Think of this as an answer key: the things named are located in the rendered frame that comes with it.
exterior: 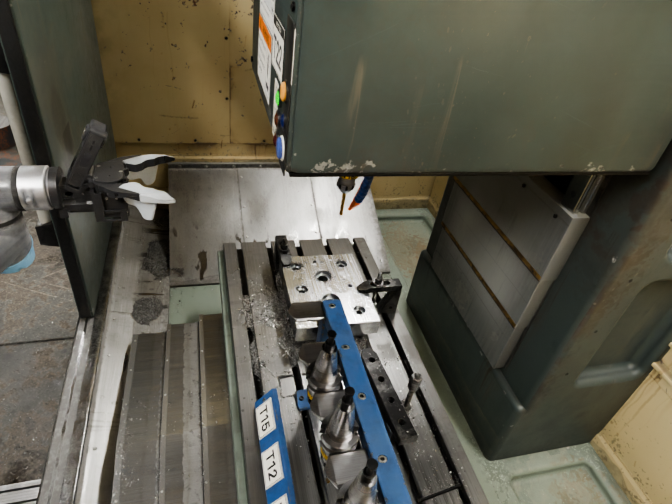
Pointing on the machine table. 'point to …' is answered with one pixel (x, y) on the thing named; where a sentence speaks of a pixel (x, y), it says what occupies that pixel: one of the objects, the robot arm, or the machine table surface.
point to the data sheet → (268, 12)
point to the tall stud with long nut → (412, 389)
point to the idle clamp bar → (388, 400)
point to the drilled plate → (368, 323)
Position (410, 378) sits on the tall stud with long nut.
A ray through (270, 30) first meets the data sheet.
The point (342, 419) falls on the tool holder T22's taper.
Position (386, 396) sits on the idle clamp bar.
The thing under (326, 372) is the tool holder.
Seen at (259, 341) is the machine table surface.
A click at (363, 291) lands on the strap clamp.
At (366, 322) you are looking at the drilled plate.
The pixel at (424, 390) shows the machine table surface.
